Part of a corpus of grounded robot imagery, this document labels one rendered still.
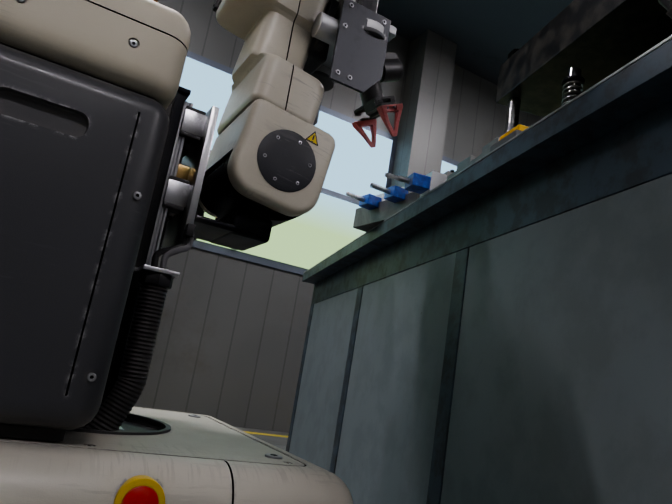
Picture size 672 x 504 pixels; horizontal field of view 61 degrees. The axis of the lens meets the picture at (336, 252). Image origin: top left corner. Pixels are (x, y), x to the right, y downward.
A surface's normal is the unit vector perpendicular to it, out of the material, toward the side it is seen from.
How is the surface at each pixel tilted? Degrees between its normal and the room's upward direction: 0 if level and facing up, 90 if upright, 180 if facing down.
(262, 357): 90
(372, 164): 90
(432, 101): 90
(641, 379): 90
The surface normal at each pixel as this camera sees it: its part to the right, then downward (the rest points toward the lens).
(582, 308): -0.95, -0.21
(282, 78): 0.48, -0.11
